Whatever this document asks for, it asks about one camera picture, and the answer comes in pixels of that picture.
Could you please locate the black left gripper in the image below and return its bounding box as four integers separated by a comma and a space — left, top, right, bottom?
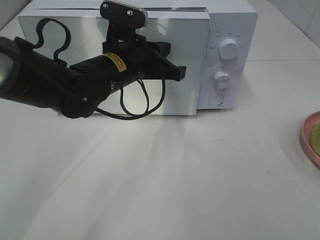
70, 0, 187, 100

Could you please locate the white microwave door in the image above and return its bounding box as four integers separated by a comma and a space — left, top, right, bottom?
18, 8, 210, 115

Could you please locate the white timer knob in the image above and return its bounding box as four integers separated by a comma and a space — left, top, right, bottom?
213, 70, 231, 90

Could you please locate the round door release button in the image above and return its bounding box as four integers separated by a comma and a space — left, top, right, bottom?
208, 93, 224, 106

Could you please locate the pink plate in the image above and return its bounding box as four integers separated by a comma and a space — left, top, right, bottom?
300, 111, 320, 168

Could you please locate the sandwich with white bread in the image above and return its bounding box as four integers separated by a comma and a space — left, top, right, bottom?
310, 122, 320, 155

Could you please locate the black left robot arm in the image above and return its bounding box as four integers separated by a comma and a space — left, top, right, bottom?
0, 0, 187, 121

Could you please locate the white microwave oven body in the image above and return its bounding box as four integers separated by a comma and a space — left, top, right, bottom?
20, 0, 258, 114

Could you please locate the upper white power knob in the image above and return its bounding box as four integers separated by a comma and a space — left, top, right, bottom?
218, 36, 239, 60

